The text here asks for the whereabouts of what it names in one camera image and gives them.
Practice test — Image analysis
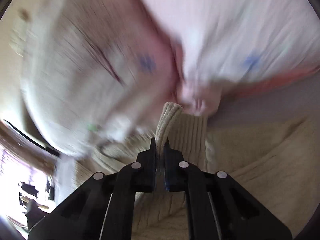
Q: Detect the pink floral pillow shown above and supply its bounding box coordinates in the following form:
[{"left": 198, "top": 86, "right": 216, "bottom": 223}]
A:
[{"left": 130, "top": 0, "right": 320, "bottom": 117}]

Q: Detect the white floral pillow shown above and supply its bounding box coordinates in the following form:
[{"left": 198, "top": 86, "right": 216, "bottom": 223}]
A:
[{"left": 19, "top": 0, "right": 186, "bottom": 158}]

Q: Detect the lavender bed cover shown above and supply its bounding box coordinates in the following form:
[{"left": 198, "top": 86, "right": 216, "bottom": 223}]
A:
[{"left": 208, "top": 73, "right": 319, "bottom": 127}]

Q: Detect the beige knit sweater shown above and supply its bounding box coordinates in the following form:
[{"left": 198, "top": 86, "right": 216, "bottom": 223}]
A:
[{"left": 73, "top": 103, "right": 319, "bottom": 239}]

